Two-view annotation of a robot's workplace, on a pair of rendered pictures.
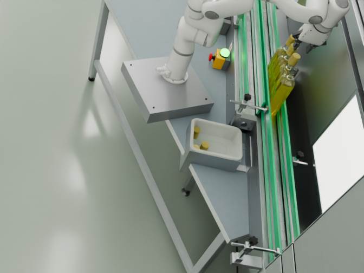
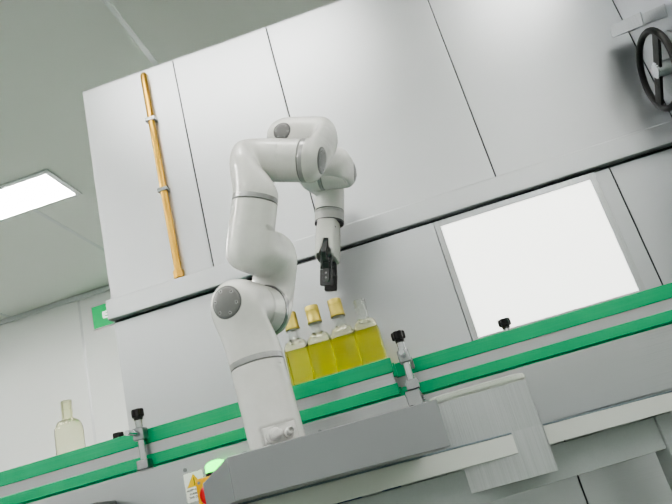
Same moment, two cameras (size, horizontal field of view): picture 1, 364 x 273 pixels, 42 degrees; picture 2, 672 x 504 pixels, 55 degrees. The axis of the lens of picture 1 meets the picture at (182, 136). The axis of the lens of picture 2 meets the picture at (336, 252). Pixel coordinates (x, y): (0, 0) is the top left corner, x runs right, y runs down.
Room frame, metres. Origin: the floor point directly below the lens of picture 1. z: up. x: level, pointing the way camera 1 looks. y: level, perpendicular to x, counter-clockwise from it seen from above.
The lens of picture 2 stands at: (1.03, 1.11, 0.72)
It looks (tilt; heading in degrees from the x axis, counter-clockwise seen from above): 20 degrees up; 292
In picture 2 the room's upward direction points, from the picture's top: 15 degrees counter-clockwise
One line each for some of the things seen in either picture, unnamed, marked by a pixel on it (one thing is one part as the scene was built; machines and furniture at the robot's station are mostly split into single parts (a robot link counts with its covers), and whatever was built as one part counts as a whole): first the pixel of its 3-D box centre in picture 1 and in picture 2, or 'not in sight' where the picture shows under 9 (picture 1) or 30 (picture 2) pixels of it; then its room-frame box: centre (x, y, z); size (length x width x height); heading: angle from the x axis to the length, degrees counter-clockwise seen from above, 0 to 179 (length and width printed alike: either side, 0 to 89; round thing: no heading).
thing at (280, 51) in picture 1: (276, 66); (305, 382); (1.75, -0.25, 0.99); 0.06 x 0.06 x 0.21; 17
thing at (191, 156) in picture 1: (219, 146); (483, 419); (1.34, -0.16, 0.79); 0.27 x 0.17 x 0.08; 106
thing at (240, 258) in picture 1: (248, 255); not in sight; (0.86, -0.37, 0.90); 0.17 x 0.05 x 0.23; 106
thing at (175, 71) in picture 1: (175, 62); (270, 408); (1.60, 0.16, 0.89); 0.16 x 0.13 x 0.15; 130
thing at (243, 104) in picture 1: (248, 106); (406, 361); (1.47, -0.20, 0.95); 0.17 x 0.03 x 0.12; 106
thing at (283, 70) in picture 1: (278, 84); (352, 369); (1.63, -0.28, 0.99); 0.06 x 0.06 x 0.21; 17
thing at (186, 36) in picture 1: (190, 35); (249, 323); (1.62, 0.15, 1.04); 0.13 x 0.10 x 0.16; 92
